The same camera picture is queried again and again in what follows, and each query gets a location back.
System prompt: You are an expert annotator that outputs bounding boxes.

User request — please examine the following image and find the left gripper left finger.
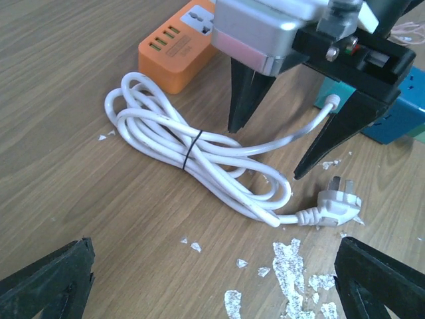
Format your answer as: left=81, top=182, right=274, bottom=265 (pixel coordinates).
left=1, top=238, right=95, bottom=318

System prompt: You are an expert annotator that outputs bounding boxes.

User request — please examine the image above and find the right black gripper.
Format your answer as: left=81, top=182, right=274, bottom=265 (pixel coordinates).
left=292, top=25, right=416, bottom=180

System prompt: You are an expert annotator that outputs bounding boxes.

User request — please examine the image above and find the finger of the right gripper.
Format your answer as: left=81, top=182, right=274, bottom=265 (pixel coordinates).
left=228, top=58, right=276, bottom=133

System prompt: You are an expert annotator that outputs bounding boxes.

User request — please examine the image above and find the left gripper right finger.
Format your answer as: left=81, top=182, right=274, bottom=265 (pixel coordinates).
left=334, top=237, right=424, bottom=318

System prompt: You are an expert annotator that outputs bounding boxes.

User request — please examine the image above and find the orange power strip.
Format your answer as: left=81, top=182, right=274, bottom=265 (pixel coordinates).
left=138, top=1, right=218, bottom=94

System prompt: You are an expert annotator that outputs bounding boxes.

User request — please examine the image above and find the blue cube adapter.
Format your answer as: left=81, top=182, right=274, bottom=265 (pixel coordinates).
left=362, top=66, right=424, bottom=144

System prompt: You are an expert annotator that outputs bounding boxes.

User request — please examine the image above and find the white cord of teal strip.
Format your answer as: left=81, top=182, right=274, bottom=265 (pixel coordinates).
left=104, top=72, right=363, bottom=230

